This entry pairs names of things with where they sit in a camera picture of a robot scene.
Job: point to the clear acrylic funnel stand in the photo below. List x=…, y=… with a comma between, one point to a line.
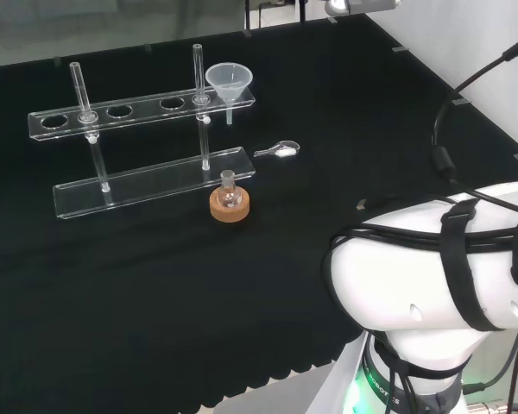
x=147, y=142

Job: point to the clear plastic funnel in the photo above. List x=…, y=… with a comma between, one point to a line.
x=229, y=82

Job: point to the glass weighing funnel with powder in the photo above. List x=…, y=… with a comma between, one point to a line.
x=280, y=149

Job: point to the black bench cloth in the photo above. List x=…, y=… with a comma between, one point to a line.
x=155, y=259

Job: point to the small round-bottom glass flask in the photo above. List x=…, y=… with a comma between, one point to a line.
x=229, y=195

